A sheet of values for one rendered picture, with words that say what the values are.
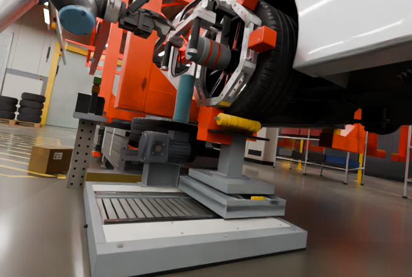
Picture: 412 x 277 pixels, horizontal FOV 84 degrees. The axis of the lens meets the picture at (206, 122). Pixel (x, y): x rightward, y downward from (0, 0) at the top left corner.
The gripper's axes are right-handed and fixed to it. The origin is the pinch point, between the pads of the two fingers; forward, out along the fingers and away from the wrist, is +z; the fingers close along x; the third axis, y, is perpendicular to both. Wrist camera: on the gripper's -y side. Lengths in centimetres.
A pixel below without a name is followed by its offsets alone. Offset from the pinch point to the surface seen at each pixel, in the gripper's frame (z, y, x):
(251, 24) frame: 31.1, -9.3, 10.0
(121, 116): 27, 26, -253
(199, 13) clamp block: 9.4, -8.7, 2.5
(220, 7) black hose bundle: 17.4, -13.8, 4.8
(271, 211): 59, 71, 8
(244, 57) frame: 30.4, 5.2, 8.9
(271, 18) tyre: 39.2, -14.3, 12.8
